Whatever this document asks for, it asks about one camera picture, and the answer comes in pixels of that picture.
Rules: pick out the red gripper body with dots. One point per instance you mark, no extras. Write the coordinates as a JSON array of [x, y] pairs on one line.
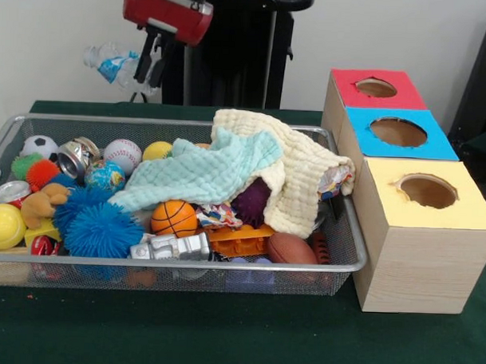
[[165, 11]]

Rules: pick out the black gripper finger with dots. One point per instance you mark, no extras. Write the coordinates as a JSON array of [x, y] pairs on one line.
[[162, 61], [145, 56]]

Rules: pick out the light blue muslin cloth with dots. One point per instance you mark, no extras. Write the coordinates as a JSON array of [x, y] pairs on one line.
[[195, 172]]

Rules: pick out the cream muslin cloth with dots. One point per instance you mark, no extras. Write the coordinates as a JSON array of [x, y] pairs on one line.
[[303, 172]]

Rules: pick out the silver mesh bin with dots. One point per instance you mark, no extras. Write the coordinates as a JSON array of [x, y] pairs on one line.
[[104, 261]]

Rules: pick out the wooden box with three holes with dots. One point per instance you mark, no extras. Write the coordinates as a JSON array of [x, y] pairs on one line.
[[423, 268]]

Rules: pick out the white toy baseball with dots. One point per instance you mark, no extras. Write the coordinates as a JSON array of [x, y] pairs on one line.
[[122, 154]]

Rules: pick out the crushed drink can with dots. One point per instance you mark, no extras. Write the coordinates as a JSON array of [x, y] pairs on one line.
[[74, 160]]

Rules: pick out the small globe print ball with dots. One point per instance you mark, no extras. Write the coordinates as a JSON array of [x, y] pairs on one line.
[[105, 177]]

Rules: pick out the small toy soccer ball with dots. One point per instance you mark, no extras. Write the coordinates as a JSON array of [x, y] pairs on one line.
[[38, 145]]

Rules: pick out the orange toy basketball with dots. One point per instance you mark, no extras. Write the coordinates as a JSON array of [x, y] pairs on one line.
[[174, 218]]

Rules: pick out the silver toy robot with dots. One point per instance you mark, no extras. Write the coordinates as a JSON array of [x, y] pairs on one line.
[[173, 246]]

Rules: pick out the brown toy football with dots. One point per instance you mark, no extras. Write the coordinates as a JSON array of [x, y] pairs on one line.
[[290, 248]]

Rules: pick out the dark green table cloth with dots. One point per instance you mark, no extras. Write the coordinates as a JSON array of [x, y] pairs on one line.
[[221, 333]]

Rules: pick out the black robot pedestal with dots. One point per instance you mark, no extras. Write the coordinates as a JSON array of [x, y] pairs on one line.
[[239, 50]]

